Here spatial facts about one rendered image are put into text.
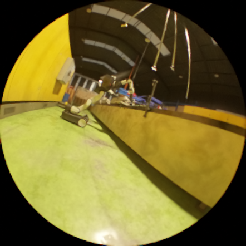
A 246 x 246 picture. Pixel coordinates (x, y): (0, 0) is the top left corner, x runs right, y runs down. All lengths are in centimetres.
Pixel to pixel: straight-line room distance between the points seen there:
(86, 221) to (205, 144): 94
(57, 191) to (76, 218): 18
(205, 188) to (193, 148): 40
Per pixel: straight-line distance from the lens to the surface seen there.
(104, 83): 200
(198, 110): 94
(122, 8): 1015
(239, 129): 92
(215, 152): 85
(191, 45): 1014
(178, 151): 90
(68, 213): 51
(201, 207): 104
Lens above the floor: 49
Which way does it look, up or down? 3 degrees down
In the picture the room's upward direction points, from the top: 21 degrees clockwise
